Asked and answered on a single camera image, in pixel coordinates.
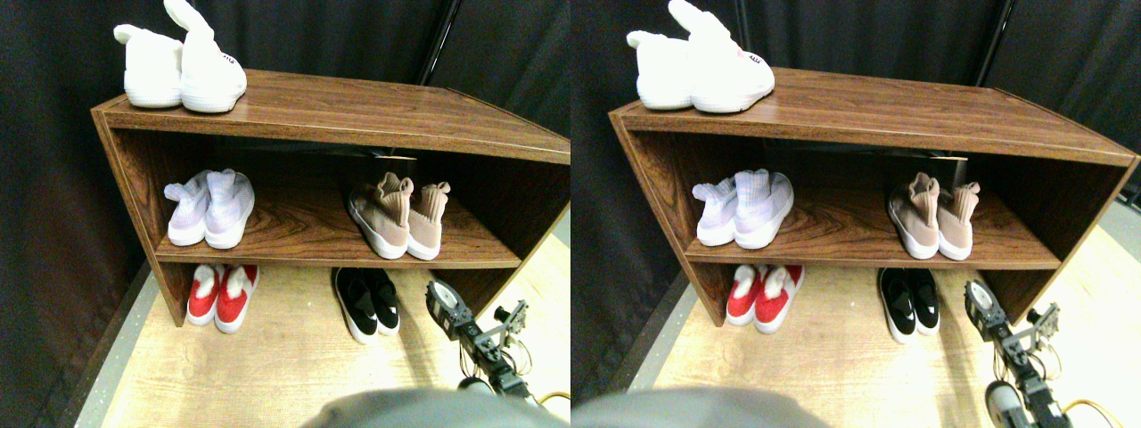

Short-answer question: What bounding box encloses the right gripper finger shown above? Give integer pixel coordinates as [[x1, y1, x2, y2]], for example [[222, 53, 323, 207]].
[[965, 279, 1011, 342], [425, 279, 473, 340]]

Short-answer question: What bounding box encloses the black shoe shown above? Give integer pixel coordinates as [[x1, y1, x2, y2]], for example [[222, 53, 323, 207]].
[[332, 267, 380, 345], [878, 268, 918, 345], [907, 269, 940, 336], [365, 268, 401, 336]]

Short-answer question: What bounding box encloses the beige shoe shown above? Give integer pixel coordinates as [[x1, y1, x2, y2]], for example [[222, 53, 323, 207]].
[[349, 173, 415, 260], [888, 173, 941, 260], [407, 182, 452, 261], [936, 182, 981, 261]]

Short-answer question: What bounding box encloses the red shoe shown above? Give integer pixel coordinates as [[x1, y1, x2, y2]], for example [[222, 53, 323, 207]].
[[754, 265, 805, 335], [186, 265, 226, 326], [214, 265, 259, 334], [726, 265, 766, 326]]

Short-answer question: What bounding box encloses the brown shoe rack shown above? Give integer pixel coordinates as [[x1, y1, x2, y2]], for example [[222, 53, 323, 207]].
[[91, 70, 571, 328], [609, 67, 1140, 328]]

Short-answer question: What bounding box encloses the lilac shoe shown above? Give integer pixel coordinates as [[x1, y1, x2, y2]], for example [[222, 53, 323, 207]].
[[735, 169, 795, 251], [164, 172, 213, 247], [693, 177, 741, 247], [204, 169, 256, 250]]

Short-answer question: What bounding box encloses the black curtain stand pole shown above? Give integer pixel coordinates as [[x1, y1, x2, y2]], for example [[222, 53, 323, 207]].
[[973, 0, 1017, 88], [417, 0, 464, 87]]

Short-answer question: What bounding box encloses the white shoe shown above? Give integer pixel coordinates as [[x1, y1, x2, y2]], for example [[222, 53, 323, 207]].
[[113, 24, 186, 110], [669, 0, 776, 114], [627, 30, 696, 111], [164, 0, 248, 114]]

